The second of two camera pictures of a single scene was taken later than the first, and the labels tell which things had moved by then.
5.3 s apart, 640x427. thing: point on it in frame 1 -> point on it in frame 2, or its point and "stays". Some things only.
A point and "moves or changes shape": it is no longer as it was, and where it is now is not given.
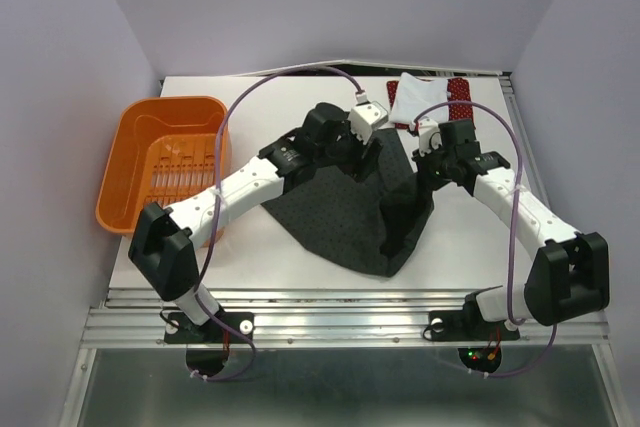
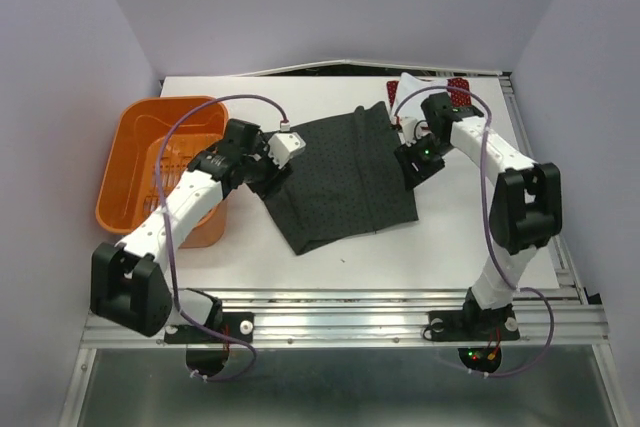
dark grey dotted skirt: [373, 224] moves or changes shape
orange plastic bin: [162, 150] stays
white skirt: [415, 95] stays
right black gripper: [425, 179] -> [411, 177]
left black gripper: [358, 168] -> [274, 179]
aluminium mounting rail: [320, 318] stays
